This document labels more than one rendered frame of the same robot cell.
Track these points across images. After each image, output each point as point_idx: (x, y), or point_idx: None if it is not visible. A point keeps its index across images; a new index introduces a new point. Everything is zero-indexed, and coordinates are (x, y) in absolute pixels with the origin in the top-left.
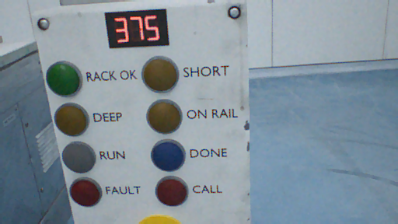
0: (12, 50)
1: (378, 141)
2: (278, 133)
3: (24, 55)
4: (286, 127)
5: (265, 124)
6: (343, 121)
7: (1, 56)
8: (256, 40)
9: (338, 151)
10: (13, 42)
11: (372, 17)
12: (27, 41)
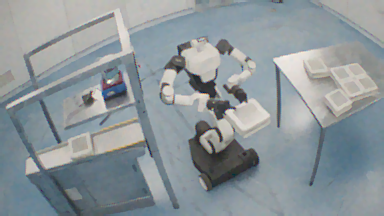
0: (52, 147)
1: (27, 131)
2: (18, 160)
3: (47, 152)
4: (14, 158)
5: (10, 166)
6: (13, 142)
7: (58, 144)
8: None
9: (31, 141)
10: (27, 172)
11: None
12: (27, 167)
